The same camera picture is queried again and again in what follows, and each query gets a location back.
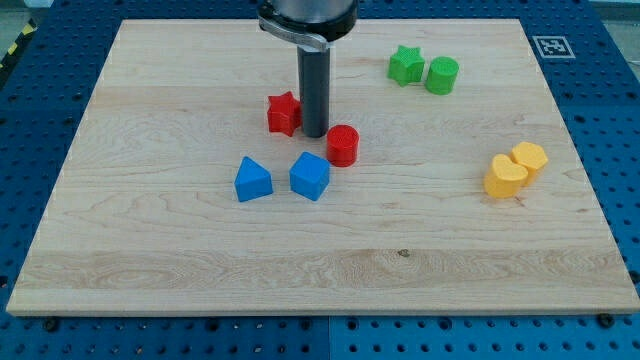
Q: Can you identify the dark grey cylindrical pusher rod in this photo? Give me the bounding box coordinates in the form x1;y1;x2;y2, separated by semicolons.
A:
297;47;330;138

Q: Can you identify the red star block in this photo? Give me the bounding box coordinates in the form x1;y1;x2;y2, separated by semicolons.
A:
267;91;301;137

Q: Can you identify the red cylinder block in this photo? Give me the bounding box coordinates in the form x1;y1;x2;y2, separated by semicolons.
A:
326;124;360;167

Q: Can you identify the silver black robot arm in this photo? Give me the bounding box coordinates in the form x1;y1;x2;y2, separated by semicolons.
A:
257;0;358;138

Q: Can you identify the green star block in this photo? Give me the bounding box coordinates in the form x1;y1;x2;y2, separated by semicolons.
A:
387;45;425;87

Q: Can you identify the blue cube block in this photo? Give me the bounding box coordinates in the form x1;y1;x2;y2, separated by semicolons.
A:
289;152;330;201

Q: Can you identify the green cylinder block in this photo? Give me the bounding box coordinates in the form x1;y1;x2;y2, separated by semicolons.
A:
425;56;459;95

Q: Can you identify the blue triangle block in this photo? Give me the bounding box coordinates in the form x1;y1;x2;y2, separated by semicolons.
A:
234;156;273;202

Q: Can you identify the light wooden board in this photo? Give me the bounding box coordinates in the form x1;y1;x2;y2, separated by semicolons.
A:
7;19;639;317

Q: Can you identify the yellow heart block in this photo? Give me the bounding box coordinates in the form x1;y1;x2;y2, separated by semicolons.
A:
483;154;528;198

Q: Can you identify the white fiducial marker tag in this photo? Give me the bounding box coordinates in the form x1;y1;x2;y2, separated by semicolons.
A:
532;35;575;59

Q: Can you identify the black yellow hazard tape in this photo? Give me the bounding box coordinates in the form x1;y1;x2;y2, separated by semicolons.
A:
1;18;38;76

